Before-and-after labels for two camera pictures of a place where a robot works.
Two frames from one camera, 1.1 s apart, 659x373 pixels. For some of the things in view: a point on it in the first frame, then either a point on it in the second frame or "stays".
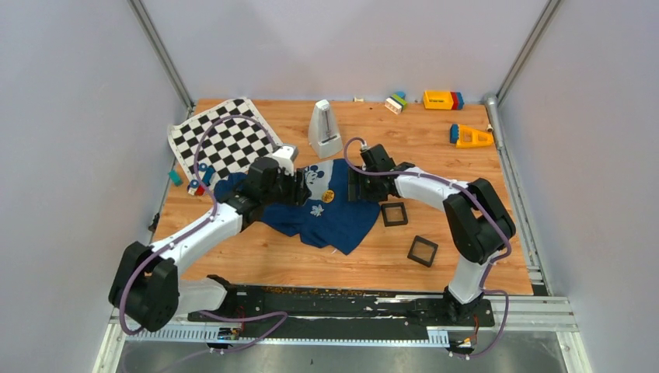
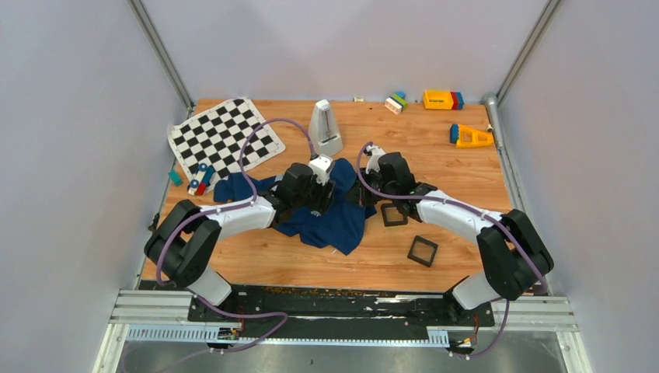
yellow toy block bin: x=437 y=99 stays
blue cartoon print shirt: x=330 y=218 stays
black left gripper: x=299 y=195 to x=322 y=203
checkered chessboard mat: x=229 y=138 stays
